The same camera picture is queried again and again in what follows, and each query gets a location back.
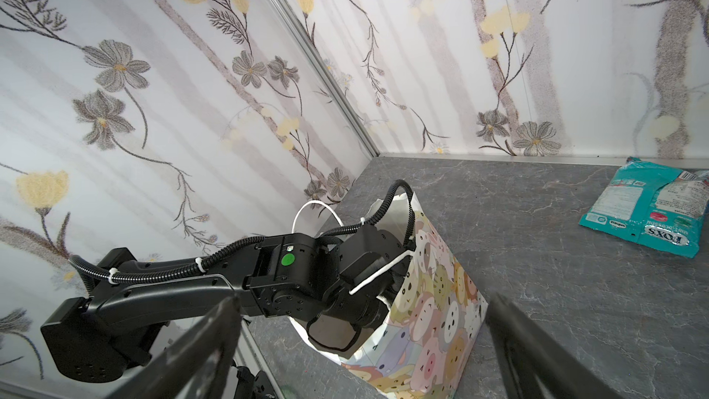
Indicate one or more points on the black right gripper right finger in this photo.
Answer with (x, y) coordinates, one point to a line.
(532, 363)

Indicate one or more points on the white patterned paper bag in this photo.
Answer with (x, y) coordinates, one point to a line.
(422, 347)

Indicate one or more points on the teal Fox's candy bag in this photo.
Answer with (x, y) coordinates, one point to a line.
(655, 206)

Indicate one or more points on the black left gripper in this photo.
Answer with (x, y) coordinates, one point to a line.
(347, 324)

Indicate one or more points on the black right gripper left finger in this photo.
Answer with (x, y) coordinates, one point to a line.
(203, 355)

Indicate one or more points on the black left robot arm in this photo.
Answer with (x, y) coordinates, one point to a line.
(348, 276)

